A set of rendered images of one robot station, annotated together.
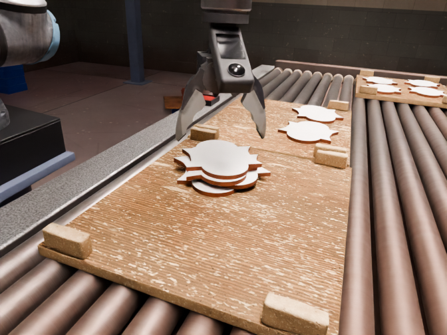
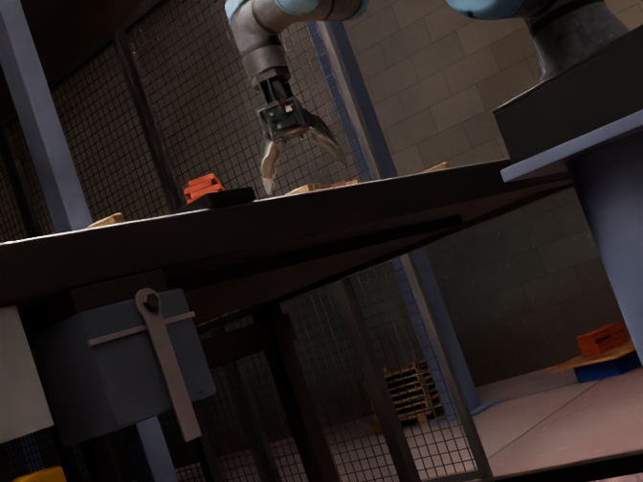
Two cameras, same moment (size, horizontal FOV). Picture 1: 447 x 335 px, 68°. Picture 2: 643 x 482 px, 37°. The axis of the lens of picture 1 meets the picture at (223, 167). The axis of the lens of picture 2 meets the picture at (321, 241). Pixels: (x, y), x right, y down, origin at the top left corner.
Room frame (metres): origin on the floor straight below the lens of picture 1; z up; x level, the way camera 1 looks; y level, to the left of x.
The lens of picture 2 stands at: (2.11, 0.58, 0.73)
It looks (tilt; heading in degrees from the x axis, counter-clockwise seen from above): 5 degrees up; 201
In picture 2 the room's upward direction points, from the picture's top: 19 degrees counter-clockwise
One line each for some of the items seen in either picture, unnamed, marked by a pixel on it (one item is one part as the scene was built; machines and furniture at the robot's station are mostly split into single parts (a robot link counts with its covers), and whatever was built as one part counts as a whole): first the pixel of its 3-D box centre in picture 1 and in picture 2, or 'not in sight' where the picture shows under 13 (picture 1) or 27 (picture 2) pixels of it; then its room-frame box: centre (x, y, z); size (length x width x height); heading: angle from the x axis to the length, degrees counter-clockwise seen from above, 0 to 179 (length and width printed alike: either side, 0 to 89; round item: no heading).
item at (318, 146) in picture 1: (329, 152); not in sight; (0.61, -0.21, 0.95); 0.06 x 0.02 x 0.03; 72
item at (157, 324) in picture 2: not in sight; (129, 367); (1.26, 0.01, 0.77); 0.14 x 0.11 x 0.18; 161
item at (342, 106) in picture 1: (338, 105); not in sight; (0.98, -0.33, 0.95); 0.06 x 0.02 x 0.03; 72
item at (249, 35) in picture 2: not in sight; (253, 24); (0.55, 0.01, 1.29); 0.09 x 0.08 x 0.11; 66
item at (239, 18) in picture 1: (222, 54); (280, 106); (0.55, 0.01, 1.13); 0.09 x 0.08 x 0.12; 13
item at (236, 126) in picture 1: (281, 123); not in sight; (0.84, -0.15, 0.93); 0.41 x 0.35 x 0.02; 162
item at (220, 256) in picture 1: (230, 201); not in sight; (0.44, -0.01, 0.93); 0.41 x 0.35 x 0.02; 160
